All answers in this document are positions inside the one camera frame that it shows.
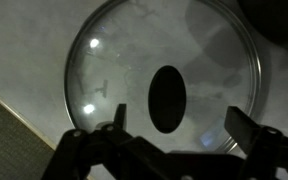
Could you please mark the light grey coffee table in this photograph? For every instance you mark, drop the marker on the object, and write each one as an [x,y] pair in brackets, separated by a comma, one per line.
[27,53]

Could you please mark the round glass pot lid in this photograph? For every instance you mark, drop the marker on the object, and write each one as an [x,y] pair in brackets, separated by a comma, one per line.
[130,66]

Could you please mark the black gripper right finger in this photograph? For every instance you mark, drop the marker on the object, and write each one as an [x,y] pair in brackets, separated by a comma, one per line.
[260,143]

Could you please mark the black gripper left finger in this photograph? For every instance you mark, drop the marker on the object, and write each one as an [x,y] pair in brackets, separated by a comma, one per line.
[94,150]

